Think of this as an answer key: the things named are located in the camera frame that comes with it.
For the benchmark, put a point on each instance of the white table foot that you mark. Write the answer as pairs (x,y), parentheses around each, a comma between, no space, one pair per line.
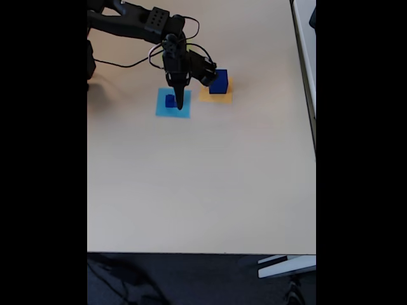
(286,267)

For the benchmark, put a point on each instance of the white neighbouring table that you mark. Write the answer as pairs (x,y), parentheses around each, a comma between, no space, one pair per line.
(306,63)

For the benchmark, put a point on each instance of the dark blue object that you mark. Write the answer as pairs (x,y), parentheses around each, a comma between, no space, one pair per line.
(313,19)

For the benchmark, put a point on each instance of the orange paper square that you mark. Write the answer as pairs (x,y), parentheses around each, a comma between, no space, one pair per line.
(223,98)

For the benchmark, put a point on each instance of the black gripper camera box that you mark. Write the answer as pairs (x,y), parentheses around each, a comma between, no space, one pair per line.
(205,71)

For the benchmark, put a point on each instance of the small blue cube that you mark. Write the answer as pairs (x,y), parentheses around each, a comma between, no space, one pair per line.
(169,102)

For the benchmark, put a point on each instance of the large blue cube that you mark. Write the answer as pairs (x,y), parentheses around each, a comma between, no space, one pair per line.
(221,84)

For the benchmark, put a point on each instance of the light blue paper square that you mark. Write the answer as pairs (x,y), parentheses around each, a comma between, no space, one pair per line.
(162,109)

